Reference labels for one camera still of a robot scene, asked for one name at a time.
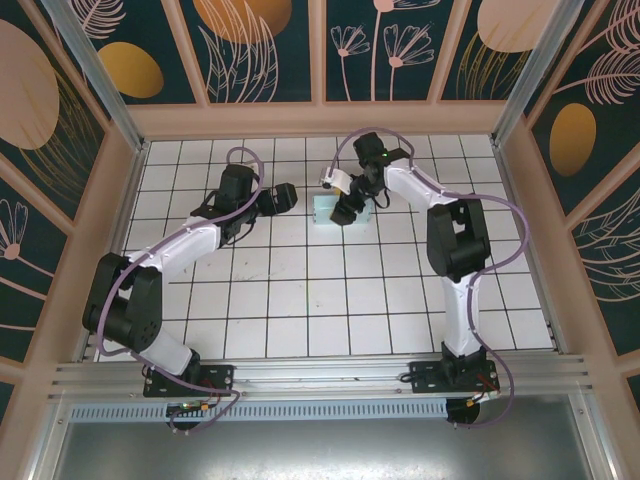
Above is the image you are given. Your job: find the small circuit board with wires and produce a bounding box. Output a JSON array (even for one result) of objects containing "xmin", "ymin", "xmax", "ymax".
[{"xmin": 166, "ymin": 387, "xmax": 214, "ymax": 419}]

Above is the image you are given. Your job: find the grey slotted cable duct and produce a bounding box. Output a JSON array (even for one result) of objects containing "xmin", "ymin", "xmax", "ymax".
[{"xmin": 69, "ymin": 401, "xmax": 449, "ymax": 422}]

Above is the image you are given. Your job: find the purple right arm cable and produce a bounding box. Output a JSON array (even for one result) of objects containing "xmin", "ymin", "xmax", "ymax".
[{"xmin": 332, "ymin": 125, "xmax": 530, "ymax": 432}]

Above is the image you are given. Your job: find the light blue paper box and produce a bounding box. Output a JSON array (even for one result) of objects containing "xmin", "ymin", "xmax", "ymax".
[{"xmin": 312, "ymin": 193, "xmax": 374, "ymax": 229}]

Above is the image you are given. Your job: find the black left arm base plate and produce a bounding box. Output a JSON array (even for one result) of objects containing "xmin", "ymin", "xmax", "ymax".
[{"xmin": 142, "ymin": 357, "xmax": 236, "ymax": 399}]

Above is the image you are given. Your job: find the aluminium table side rail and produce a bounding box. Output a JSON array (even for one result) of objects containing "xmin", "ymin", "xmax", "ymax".
[
  {"xmin": 79, "ymin": 139, "xmax": 151, "ymax": 362},
  {"xmin": 489, "ymin": 134, "xmax": 571, "ymax": 354}
]

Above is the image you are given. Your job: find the red wire power connector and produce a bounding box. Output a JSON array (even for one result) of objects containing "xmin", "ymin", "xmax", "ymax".
[{"xmin": 467, "ymin": 377, "xmax": 501, "ymax": 409}]

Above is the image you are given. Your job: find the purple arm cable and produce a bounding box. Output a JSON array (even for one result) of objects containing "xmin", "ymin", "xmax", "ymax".
[
  {"xmin": 332, "ymin": 125, "xmax": 530, "ymax": 432},
  {"xmin": 96, "ymin": 146, "xmax": 267, "ymax": 435}
]

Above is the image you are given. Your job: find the grey metal sheet panel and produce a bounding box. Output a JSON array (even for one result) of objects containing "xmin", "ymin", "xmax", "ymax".
[{"xmin": 29, "ymin": 394, "xmax": 616, "ymax": 480}]

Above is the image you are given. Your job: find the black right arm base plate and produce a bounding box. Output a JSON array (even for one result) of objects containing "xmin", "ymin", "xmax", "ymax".
[{"xmin": 407, "ymin": 359, "xmax": 501, "ymax": 396}]

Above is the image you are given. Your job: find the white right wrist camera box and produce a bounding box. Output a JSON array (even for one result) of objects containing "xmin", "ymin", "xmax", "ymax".
[{"xmin": 319, "ymin": 168, "xmax": 357, "ymax": 190}]

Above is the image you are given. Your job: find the aluminium frame post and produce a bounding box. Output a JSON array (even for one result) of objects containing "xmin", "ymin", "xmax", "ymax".
[
  {"xmin": 39, "ymin": 0, "xmax": 149, "ymax": 154},
  {"xmin": 489, "ymin": 0, "xmax": 576, "ymax": 146}
]

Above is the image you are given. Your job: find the aluminium mounting rail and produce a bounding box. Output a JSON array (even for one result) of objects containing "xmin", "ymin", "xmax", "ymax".
[{"xmin": 47, "ymin": 354, "xmax": 594, "ymax": 401}]

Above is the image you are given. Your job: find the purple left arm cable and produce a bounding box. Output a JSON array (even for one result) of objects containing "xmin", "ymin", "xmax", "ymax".
[{"xmin": 96, "ymin": 146, "xmax": 267, "ymax": 435}]

